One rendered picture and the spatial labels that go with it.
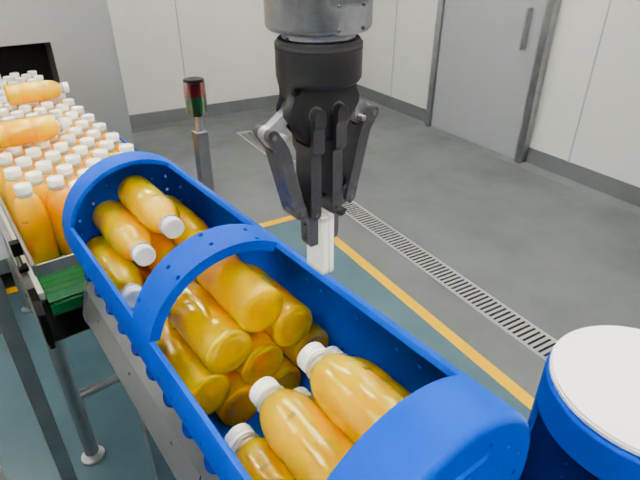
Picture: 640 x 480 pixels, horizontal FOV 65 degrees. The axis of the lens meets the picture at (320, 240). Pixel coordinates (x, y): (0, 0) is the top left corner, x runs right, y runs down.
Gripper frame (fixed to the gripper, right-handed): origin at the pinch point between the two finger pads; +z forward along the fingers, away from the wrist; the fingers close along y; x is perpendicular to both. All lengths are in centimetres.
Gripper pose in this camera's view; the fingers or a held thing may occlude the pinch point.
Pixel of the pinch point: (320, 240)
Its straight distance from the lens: 52.9
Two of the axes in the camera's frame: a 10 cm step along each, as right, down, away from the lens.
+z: 0.1, 8.5, 5.2
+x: -6.0, -4.1, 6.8
